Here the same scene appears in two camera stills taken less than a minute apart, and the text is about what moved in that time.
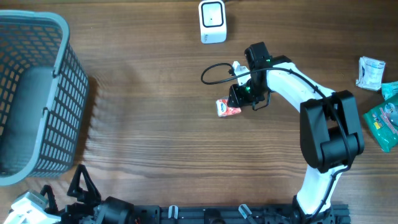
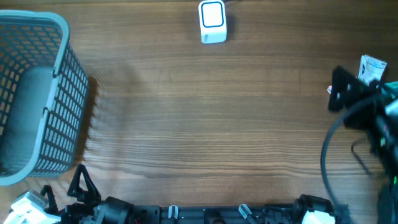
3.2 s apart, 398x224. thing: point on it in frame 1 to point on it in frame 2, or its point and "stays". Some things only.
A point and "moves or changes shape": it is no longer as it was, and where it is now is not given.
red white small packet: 223,109 moves or changes shape
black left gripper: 86,210 stays
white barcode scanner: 212,15 stays
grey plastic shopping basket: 43,93 stays
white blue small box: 370,72 stays
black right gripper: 238,98 to 380,98
